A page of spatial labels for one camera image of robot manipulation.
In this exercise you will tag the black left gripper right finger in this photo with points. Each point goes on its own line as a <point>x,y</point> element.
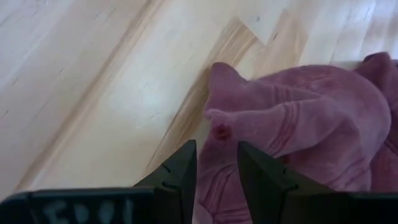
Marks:
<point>280,199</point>

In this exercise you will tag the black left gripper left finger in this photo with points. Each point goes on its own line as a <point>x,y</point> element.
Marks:
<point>168,199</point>

